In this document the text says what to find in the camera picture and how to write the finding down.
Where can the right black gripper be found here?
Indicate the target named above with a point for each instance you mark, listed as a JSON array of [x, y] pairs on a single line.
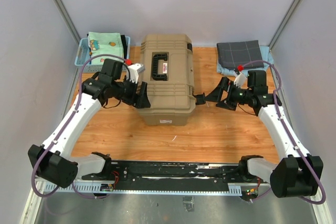
[[216, 96]]

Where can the blue slotted cable duct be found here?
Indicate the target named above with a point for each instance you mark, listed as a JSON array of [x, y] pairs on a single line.
[[99, 189]]

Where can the green cartoon print cloth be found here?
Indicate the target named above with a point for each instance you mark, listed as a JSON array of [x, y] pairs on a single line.
[[105, 43]]

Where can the blue plastic basket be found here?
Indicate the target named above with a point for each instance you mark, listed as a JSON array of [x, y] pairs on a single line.
[[83, 54]]

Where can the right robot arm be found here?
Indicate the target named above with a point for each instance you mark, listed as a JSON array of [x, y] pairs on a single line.
[[298, 172]]

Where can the black item in basket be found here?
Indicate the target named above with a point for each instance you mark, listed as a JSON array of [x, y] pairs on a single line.
[[125, 45]]

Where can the dark grey checked cloth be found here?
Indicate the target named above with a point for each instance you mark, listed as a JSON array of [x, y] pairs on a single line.
[[233, 54]]

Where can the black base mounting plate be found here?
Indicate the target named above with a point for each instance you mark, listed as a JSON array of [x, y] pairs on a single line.
[[173, 176]]

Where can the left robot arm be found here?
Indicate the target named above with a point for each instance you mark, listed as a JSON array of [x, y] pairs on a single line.
[[52, 160]]

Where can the tan plastic tool box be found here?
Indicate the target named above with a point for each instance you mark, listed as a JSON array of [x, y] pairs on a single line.
[[169, 73]]

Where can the light blue folded cloth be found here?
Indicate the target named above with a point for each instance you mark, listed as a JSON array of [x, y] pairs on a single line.
[[266, 56]]

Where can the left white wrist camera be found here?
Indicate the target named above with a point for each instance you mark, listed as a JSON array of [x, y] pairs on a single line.
[[133, 71]]

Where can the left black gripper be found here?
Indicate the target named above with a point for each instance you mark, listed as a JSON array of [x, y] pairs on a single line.
[[143, 100]]

